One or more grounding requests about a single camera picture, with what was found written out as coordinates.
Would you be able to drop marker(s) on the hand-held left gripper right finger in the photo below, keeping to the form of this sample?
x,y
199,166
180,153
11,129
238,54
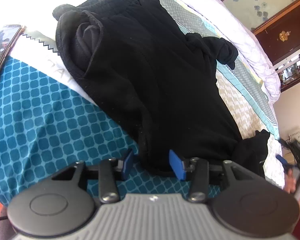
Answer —
x,y
177,165

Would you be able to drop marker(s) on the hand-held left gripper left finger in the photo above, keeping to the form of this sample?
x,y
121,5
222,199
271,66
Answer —
x,y
127,164

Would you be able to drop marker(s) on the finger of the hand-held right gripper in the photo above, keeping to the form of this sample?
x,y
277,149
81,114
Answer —
x,y
283,162

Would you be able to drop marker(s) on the black pants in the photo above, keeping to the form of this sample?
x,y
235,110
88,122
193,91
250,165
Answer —
x,y
150,80

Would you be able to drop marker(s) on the person's right hand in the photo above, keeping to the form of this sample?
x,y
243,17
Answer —
x,y
298,191

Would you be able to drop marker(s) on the white power strip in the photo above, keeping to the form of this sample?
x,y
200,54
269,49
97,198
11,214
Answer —
x,y
297,135

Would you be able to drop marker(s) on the teal patterned bed sheet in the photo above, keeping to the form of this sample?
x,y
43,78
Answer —
x,y
40,120

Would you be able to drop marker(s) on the dark wooden wardrobe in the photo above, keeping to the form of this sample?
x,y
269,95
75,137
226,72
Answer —
x,y
277,22

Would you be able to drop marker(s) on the white lavender quilt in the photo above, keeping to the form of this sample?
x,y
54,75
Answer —
x,y
240,27

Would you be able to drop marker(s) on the white zigzag-edged cloth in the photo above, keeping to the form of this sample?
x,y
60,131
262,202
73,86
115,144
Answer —
x,y
37,47

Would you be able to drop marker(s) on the smartphone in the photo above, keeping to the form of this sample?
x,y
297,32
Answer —
x,y
1,51

